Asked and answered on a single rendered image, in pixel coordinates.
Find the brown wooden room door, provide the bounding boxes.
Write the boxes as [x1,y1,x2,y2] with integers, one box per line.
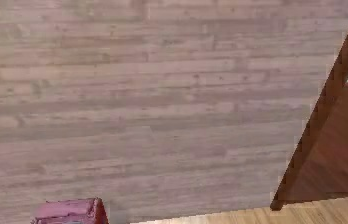
[269,0,348,212]

